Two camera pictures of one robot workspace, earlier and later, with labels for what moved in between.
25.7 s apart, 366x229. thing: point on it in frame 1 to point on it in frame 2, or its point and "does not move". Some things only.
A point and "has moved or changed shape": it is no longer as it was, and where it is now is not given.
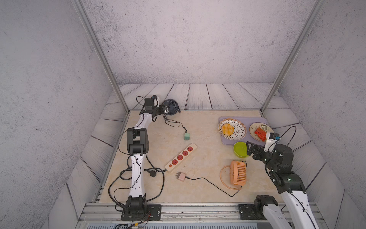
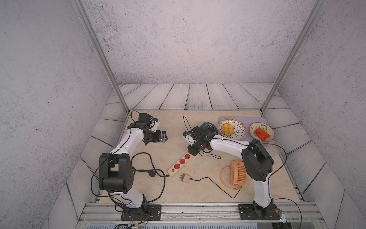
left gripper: x=162 y=111 to x=157 y=138
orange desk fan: x=238 y=174 does not move
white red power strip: x=182 y=155 has moved or changed shape
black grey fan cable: x=174 y=120 to x=215 y=156
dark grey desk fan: x=172 y=106 to x=209 y=126
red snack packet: x=261 y=134 does not move
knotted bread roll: x=228 y=129 does not move
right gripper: x=259 y=150 to x=189 y=150
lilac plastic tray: x=248 y=121 does not move
